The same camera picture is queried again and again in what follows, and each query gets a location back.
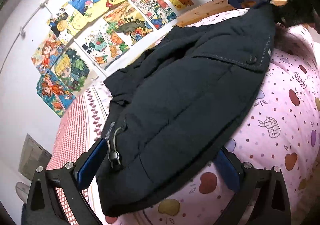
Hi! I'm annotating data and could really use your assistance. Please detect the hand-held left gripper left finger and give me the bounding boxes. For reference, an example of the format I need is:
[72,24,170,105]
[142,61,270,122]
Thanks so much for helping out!
[25,137,111,225]

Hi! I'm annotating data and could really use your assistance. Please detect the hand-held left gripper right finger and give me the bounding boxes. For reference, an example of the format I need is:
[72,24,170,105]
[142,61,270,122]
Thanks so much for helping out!
[214,146,292,225]

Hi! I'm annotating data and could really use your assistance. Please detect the black padded jacket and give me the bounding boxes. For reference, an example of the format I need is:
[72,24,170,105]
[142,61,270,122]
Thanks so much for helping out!
[95,0,277,218]

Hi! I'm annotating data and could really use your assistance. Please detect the red white checked cloth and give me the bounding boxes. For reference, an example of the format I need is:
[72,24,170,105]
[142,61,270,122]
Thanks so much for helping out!
[46,87,105,215]

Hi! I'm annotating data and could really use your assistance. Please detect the grey-brown door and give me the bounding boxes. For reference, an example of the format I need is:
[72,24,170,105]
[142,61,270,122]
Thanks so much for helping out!
[18,133,53,182]

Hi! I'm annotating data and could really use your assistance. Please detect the pink fruit-print bed sheet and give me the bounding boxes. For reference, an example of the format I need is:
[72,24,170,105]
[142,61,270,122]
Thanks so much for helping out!
[87,7,320,225]

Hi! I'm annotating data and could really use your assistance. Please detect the swimming orange-haired figure drawing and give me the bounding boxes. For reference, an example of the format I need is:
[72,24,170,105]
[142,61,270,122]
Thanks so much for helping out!
[36,73,76,118]

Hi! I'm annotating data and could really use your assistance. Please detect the blond figure drawing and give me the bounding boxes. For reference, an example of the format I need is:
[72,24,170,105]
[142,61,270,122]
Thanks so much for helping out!
[51,48,100,92]

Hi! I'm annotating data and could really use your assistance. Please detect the pagoda drawing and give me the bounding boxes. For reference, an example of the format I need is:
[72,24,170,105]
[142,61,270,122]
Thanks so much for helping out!
[131,0,178,31]

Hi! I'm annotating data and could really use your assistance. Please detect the orange-haired girl drawing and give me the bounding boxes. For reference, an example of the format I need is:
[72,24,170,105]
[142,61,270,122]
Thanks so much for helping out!
[31,32,66,75]

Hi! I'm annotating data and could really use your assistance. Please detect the teapot and oranges drawing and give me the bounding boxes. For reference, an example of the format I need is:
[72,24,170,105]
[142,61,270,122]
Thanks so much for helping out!
[74,18,131,70]

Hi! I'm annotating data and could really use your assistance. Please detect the pineapple drawing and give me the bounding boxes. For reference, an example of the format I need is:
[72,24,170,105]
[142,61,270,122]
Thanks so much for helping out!
[47,2,88,43]

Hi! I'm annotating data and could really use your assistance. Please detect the orange landscape drawing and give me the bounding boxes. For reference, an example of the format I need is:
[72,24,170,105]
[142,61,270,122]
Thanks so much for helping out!
[102,1,153,46]

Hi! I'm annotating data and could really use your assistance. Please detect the blue sea fish drawing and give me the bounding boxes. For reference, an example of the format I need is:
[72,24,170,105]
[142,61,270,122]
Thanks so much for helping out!
[68,0,111,16]

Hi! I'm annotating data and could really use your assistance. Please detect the wooden bed frame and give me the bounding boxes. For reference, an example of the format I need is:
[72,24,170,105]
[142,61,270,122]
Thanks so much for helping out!
[174,0,251,28]

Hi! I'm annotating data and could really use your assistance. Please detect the white wall conduit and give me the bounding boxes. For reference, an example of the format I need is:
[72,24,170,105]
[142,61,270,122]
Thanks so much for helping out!
[0,0,100,38]

